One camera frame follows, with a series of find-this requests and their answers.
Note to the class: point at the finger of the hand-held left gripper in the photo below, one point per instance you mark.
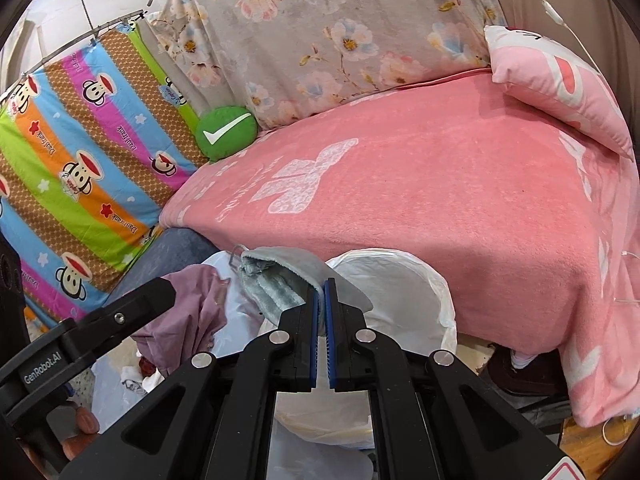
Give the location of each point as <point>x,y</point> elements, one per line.
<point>120,317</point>

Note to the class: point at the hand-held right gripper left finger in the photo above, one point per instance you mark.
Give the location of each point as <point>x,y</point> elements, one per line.
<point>314,332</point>

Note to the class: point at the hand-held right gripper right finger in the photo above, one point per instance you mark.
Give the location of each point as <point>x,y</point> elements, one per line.
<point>330,332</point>

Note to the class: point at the lilac cloth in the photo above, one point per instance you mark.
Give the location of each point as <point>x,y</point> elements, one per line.
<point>200,310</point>

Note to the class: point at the bin with white bag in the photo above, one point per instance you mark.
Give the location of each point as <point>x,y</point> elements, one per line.
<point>400,290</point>

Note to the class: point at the person's left hand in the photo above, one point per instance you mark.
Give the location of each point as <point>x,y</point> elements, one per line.
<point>86,421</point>

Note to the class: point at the small red object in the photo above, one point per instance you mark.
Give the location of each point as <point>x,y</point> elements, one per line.
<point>148,366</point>

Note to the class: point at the light blue printed cloth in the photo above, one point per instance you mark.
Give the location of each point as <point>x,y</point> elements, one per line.
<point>240,310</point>

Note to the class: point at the pink blanket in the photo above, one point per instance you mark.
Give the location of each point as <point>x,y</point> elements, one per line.
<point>425,200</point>

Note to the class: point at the colourful monkey cartoon pillow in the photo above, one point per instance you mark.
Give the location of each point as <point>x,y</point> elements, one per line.
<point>75,125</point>

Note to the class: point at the dark maroon object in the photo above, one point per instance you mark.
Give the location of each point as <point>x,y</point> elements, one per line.
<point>525,377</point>

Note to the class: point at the green round cushion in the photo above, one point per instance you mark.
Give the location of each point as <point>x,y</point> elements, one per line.
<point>220,135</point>

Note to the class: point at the grey floral sheet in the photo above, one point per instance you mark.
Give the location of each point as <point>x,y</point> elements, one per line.
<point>325,35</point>

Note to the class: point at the pink pillow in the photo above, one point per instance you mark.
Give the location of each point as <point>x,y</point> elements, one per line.
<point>550,80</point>

